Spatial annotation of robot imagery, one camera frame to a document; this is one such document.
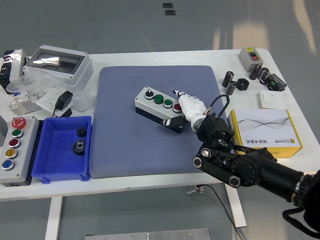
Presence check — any thin black cable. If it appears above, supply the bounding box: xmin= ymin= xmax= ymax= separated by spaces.
xmin=198 ymin=184 xmax=248 ymax=240

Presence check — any grey under-table bracket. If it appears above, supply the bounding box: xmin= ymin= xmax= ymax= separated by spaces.
xmin=184 ymin=184 xmax=205 ymax=195

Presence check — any white wall switch plate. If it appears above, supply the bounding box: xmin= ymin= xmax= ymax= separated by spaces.
xmin=258 ymin=89 xmax=286 ymax=110

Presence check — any black hex nut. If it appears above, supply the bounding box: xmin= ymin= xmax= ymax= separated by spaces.
xmin=236 ymin=78 xmax=250 ymax=91

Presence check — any grey four-control button box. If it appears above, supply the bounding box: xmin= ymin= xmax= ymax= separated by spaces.
xmin=134 ymin=86 xmax=187 ymax=134

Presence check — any blue-grey table mat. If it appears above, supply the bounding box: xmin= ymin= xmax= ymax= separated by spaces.
xmin=89 ymin=65 xmax=238 ymax=179

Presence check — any grey five-button control box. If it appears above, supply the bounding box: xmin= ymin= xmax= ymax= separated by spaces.
xmin=0 ymin=115 xmax=41 ymax=188

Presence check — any black power adapter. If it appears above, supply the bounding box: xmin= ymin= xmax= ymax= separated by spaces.
xmin=51 ymin=90 xmax=74 ymax=118

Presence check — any clear plastic bag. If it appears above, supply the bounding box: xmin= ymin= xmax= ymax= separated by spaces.
xmin=6 ymin=67 xmax=97 ymax=113

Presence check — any grey red-black switch box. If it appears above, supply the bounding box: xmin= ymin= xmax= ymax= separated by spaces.
xmin=238 ymin=47 xmax=263 ymax=73

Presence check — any grey enclosure with clear lid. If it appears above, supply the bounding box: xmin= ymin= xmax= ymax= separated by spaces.
xmin=22 ymin=44 xmax=94 ymax=88

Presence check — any silver metal bracket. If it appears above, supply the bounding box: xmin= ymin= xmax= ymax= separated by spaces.
xmin=14 ymin=93 xmax=42 ymax=117

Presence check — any yellow and white carton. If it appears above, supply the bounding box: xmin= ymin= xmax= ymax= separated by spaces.
xmin=227 ymin=108 xmax=303 ymax=159

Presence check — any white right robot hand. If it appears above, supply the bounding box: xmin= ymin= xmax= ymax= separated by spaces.
xmin=161 ymin=89 xmax=209 ymax=129

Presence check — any black green-faced module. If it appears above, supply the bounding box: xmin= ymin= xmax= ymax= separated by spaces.
xmin=259 ymin=72 xmax=288 ymax=92

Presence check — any white wrapped electrical device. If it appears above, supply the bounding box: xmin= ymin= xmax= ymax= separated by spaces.
xmin=0 ymin=48 xmax=30 ymax=95

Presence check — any small black bevel gear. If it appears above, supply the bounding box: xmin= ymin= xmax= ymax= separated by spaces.
xmin=75 ymin=126 xmax=88 ymax=138

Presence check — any white wall socket plate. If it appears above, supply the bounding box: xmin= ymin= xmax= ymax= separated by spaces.
xmin=35 ymin=92 xmax=73 ymax=118

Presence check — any white circuit breaker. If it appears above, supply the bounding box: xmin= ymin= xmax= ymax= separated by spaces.
xmin=6 ymin=90 xmax=32 ymax=110

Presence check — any blue plastic bin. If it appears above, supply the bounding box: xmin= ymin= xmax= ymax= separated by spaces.
xmin=31 ymin=115 xmax=93 ymax=185

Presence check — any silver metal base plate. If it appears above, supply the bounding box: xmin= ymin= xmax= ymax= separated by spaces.
xmin=84 ymin=227 xmax=212 ymax=240

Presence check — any white table leg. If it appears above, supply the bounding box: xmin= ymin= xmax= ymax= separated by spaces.
xmin=44 ymin=196 xmax=63 ymax=240
xmin=223 ymin=183 xmax=248 ymax=228

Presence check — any large black bevel gear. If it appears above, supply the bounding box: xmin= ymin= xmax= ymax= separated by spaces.
xmin=71 ymin=139 xmax=88 ymax=157

